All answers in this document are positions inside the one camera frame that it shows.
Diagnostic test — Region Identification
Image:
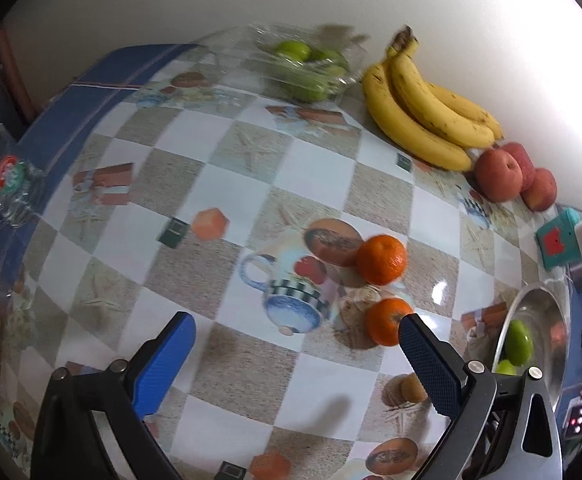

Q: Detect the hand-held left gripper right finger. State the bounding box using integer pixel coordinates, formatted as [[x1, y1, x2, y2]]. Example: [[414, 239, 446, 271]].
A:
[[398, 312, 566, 480]]

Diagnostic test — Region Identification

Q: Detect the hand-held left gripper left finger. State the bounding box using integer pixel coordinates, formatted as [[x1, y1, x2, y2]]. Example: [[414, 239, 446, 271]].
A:
[[30, 311, 198, 480]]

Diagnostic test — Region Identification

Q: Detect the orange mandarin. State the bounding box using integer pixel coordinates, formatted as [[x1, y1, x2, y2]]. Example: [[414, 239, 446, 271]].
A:
[[355, 234, 408, 286], [365, 297, 414, 347]]

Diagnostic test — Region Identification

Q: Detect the green lime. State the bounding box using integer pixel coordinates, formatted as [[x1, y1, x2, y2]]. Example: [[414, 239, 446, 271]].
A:
[[505, 319, 534, 365]]

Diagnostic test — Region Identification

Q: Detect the large steel bowl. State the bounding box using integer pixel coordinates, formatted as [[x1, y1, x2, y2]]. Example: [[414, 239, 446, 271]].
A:
[[491, 282, 572, 408]]

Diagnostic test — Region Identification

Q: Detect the small brown kiwi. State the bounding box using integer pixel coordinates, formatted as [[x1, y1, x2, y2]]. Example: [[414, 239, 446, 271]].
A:
[[400, 372, 429, 404]]

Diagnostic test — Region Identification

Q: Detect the teal plastic box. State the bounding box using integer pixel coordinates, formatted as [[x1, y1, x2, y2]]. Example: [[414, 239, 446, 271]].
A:
[[536, 208, 582, 271]]

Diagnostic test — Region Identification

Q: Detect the checkered printed tablecloth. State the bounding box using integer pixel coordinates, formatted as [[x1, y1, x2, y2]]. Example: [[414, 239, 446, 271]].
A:
[[0, 42, 582, 480]]

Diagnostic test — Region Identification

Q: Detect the large red peach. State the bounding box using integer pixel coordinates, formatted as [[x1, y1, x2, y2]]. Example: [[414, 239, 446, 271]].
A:
[[473, 149, 524, 203]]

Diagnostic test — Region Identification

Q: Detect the right red peach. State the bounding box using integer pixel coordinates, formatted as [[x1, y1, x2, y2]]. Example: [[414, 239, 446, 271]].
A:
[[521, 167, 558, 212]]

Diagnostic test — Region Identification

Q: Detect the middle red peach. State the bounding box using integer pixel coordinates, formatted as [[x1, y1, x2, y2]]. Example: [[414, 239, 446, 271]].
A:
[[501, 141, 536, 191]]

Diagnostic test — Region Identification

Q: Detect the yellow banana bunch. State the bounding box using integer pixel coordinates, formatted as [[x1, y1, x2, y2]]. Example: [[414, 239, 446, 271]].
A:
[[361, 25, 504, 172]]

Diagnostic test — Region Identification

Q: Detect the clear plastic fruit container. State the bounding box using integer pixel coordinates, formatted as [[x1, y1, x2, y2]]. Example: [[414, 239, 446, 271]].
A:
[[248, 22, 368, 105]]

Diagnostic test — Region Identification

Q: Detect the green apple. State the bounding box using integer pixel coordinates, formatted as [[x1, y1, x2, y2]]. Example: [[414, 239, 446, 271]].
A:
[[276, 40, 313, 64], [313, 49, 350, 75]]

